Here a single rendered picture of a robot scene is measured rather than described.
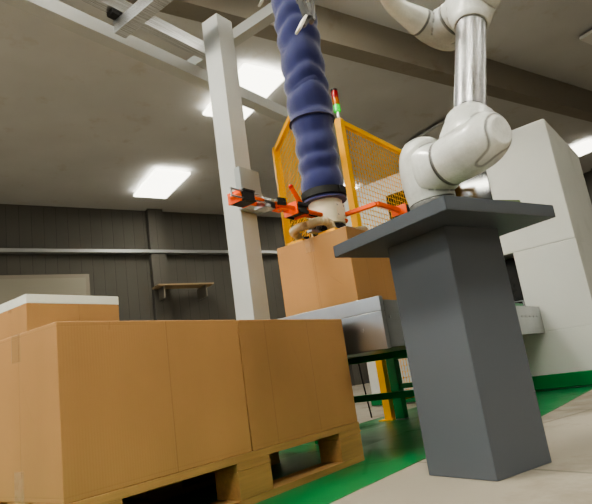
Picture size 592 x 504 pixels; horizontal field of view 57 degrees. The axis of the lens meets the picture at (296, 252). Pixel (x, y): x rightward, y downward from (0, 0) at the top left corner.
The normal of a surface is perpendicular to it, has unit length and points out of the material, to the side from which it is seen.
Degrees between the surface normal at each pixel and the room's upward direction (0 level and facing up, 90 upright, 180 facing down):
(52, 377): 90
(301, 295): 90
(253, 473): 90
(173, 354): 90
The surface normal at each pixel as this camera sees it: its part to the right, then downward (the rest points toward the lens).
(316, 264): -0.62, -0.09
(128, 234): 0.53, -0.26
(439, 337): -0.83, 0.00
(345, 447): 0.77, -0.25
